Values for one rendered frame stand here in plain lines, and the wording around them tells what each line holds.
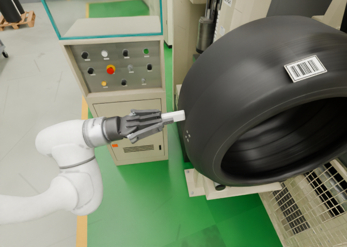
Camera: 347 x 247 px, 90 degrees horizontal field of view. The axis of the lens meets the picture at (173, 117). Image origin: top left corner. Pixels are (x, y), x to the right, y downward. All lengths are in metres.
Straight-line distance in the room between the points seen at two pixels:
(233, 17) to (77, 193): 0.74
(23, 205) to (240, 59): 0.59
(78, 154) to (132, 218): 1.21
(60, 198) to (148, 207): 1.22
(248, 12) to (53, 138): 0.74
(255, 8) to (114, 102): 0.97
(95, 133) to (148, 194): 1.29
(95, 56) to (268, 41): 0.94
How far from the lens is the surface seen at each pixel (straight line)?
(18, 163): 2.49
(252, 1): 0.75
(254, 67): 0.43
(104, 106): 1.33
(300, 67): 0.43
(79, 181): 0.58
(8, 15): 6.67
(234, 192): 0.93
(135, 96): 1.25
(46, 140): 0.61
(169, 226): 1.67
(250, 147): 0.95
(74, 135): 0.57
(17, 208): 0.53
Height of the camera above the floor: 1.63
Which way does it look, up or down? 45 degrees down
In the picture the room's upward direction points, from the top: straight up
